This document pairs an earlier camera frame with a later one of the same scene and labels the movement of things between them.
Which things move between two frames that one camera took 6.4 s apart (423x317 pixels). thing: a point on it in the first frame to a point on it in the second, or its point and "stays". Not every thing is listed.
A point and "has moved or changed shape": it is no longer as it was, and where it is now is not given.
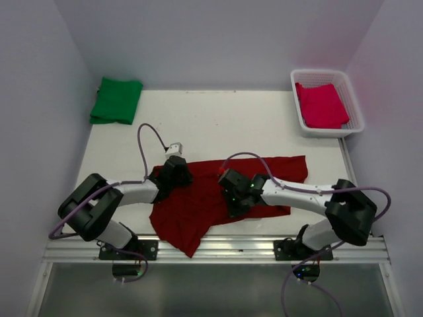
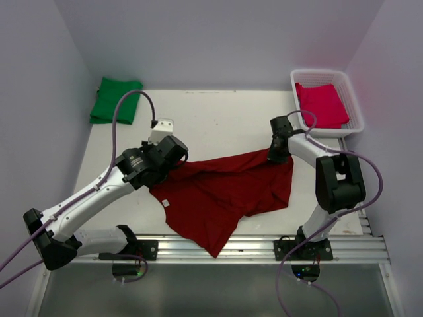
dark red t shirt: [180, 216] has moved or changed shape
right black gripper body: [235, 205] to [275, 155]
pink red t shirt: [322, 106] stays
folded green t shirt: [115, 101] stays
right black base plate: [290, 249] stays
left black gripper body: [184, 179] to [161, 178]
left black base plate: [147, 248] stays
